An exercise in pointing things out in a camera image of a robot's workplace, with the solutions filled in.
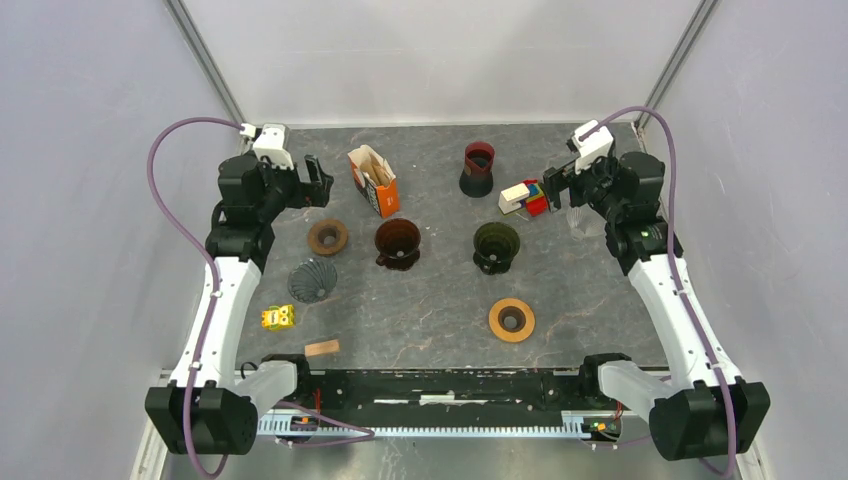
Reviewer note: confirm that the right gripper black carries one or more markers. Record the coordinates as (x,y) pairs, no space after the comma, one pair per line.
(555,182)

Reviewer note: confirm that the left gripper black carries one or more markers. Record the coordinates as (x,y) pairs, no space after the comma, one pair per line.
(315,193)

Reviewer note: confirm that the orange coffee filter box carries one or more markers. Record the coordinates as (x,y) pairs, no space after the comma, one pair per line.
(375,180)

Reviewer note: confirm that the clear glass dripper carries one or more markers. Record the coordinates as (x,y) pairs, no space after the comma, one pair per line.
(584,223)

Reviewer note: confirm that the brown glass dripper cup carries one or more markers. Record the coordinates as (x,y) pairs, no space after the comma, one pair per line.
(398,244)

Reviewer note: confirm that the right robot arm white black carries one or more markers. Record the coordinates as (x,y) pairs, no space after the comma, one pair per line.
(707,408)

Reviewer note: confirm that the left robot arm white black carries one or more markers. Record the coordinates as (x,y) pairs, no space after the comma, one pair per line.
(205,408)

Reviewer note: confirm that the green glass dripper cup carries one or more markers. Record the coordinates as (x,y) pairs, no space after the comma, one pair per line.
(495,245)

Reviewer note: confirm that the grey ribbed dripper cone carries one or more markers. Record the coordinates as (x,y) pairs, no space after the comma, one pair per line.
(312,280)

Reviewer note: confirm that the colourful toy block stack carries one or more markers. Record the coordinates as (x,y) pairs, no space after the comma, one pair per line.
(527,195)

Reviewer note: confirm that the dark red black carafe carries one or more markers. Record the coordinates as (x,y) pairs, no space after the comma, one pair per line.
(476,179)

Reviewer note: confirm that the yellow green toy figure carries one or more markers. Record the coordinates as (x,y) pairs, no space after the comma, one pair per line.
(280,317)

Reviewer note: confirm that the flat wooden block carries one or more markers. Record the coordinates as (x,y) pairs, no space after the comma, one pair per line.
(328,347)

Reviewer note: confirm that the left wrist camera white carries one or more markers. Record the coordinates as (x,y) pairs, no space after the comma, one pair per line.
(271,147)

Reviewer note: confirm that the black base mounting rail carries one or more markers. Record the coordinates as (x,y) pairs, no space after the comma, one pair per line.
(421,398)

